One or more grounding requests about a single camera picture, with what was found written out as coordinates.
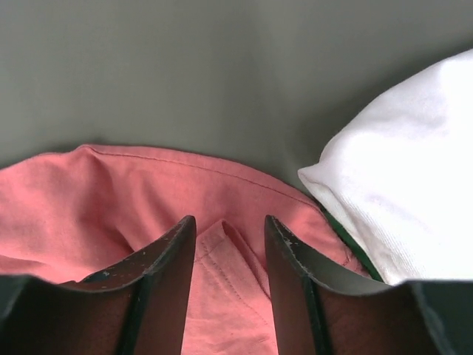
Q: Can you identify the salmon pink t shirt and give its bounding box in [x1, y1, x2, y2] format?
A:
[1, 146, 365, 354]

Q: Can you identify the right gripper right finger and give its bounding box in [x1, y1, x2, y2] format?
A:
[265, 216, 472, 355]

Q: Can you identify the dark green folded shirt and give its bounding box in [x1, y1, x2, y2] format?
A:
[323, 210, 383, 282]

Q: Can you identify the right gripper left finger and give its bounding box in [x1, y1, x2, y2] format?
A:
[1, 216, 196, 354]

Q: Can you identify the folded white t shirt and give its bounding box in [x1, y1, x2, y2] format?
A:
[298, 51, 472, 285]

